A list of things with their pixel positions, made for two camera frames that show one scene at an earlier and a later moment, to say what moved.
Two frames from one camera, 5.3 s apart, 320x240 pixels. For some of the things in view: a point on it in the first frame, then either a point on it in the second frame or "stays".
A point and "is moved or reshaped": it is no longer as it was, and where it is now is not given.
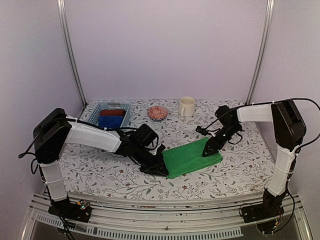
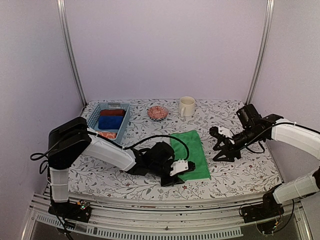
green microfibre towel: (188, 158) is moved or reshaped
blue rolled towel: (110, 121) stays
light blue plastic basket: (94, 109) stays
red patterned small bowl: (157, 113) stays
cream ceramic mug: (187, 106) stays
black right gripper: (210, 143) to (228, 150)
